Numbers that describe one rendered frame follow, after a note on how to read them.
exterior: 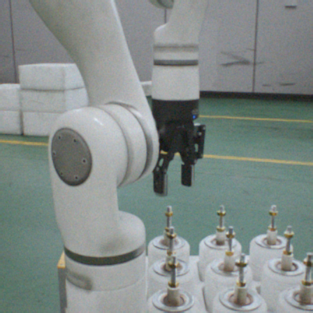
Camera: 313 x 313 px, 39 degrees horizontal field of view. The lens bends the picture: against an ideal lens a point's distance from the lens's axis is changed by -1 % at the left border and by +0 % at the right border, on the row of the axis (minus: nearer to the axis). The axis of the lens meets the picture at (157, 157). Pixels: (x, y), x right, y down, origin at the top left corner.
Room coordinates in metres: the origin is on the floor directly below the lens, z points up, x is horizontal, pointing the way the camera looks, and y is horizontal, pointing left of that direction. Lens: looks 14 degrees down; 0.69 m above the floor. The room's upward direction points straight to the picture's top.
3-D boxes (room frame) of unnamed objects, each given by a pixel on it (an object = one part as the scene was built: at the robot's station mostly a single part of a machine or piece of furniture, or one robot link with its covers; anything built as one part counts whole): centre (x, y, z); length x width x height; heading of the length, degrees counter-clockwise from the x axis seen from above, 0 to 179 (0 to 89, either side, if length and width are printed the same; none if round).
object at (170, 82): (0.71, -0.01, 0.64); 0.11 x 0.09 x 0.06; 49
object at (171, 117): (0.70, -0.03, 0.57); 0.08 x 0.08 x 0.09
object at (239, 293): (0.70, -0.15, 0.26); 0.02 x 0.02 x 0.03
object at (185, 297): (0.70, -0.03, 0.25); 0.08 x 0.08 x 0.01
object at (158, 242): (0.93, -0.03, 0.25); 0.08 x 0.08 x 0.01
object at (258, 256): (0.94, -0.26, 0.16); 0.10 x 0.10 x 0.18
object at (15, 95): (3.70, 1.21, 0.27); 0.39 x 0.39 x 0.18; 75
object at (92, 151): (0.46, 0.06, 0.54); 0.09 x 0.09 x 0.17; 53
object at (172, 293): (0.70, -0.03, 0.26); 0.02 x 0.02 x 0.03
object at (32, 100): (3.58, 0.83, 0.27); 0.39 x 0.39 x 0.18; 74
